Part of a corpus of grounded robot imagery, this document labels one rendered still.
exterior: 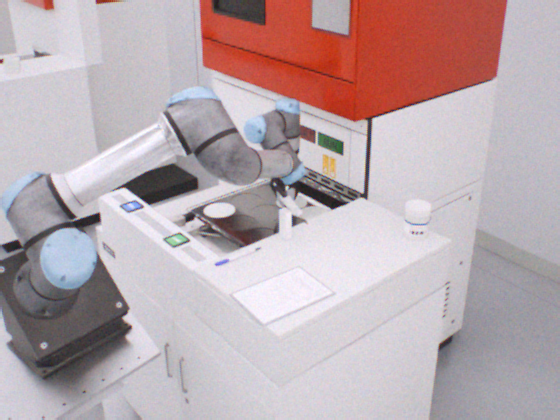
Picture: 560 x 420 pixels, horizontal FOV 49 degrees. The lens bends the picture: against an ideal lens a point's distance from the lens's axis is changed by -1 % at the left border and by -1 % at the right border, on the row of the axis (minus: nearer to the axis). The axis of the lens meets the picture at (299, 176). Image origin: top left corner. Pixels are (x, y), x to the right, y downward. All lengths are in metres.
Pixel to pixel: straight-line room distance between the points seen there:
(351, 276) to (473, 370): 1.35
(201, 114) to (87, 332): 0.59
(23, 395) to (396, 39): 1.34
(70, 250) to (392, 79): 1.05
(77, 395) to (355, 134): 1.05
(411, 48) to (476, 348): 1.51
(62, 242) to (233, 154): 0.41
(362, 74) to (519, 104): 1.62
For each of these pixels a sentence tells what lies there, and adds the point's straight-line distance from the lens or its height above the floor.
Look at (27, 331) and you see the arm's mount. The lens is 1.58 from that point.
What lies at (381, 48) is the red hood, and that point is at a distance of 1.84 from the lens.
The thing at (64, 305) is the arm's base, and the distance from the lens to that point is 1.55.
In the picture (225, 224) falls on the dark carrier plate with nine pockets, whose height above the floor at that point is 0.90.
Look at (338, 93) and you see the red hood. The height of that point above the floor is 1.30.
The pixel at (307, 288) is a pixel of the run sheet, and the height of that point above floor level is 0.97.
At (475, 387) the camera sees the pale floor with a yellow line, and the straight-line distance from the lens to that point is 2.77.
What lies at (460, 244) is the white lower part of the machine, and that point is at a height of 0.56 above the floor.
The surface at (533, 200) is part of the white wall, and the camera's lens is 3.42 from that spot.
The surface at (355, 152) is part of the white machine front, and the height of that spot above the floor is 1.10.
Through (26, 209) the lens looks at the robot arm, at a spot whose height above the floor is 1.23.
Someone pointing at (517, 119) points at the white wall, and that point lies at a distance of 3.34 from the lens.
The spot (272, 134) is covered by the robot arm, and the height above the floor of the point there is 1.20.
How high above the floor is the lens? 1.85
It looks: 25 degrees down
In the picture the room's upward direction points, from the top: straight up
